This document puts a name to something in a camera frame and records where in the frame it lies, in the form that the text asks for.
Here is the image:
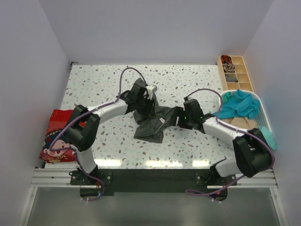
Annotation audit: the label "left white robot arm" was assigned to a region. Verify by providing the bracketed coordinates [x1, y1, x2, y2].
[63, 79, 157, 185]

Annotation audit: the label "teal t shirt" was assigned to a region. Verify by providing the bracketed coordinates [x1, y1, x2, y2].
[213, 89, 277, 150]

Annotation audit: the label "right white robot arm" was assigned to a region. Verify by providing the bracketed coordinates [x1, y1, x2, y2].
[171, 99, 275, 185]

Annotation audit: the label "red black rolled socks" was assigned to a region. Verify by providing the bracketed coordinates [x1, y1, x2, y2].
[221, 55, 233, 64]

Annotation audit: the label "dark grey t shirt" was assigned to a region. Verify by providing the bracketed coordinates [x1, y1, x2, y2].
[133, 93, 174, 144]

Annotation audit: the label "aluminium rail frame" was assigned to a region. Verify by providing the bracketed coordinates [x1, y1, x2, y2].
[17, 166, 77, 226]

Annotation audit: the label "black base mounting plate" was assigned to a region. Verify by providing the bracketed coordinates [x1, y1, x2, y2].
[69, 169, 236, 197]

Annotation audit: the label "beige t shirt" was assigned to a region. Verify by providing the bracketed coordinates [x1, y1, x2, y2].
[222, 117, 258, 130]

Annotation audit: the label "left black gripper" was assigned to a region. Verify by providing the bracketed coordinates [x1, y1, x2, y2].
[135, 95, 155, 118]

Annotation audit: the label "patterned rolled socks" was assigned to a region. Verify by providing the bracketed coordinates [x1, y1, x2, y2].
[223, 64, 236, 73]

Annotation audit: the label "wooden compartment organizer box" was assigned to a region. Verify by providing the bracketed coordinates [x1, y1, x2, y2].
[217, 55, 253, 92]

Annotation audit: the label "white perforated laundry basket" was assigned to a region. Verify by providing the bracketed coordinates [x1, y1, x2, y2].
[217, 90, 274, 151]

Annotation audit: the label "grey rolled socks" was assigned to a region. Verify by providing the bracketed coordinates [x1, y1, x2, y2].
[225, 74, 238, 83]

